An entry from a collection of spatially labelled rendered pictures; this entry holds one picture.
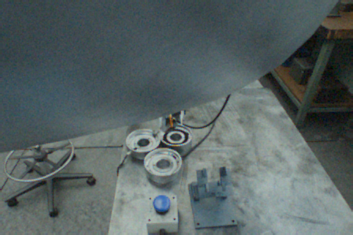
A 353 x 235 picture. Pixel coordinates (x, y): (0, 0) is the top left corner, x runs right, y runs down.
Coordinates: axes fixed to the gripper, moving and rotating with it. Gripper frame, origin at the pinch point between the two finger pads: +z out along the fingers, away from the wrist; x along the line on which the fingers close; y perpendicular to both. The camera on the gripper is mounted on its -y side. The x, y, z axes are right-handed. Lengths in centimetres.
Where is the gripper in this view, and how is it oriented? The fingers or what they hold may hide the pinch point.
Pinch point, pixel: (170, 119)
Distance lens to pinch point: 70.6
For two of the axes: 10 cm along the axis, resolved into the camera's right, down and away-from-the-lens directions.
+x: 10.0, -0.2, 0.1
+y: 0.2, 7.1, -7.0
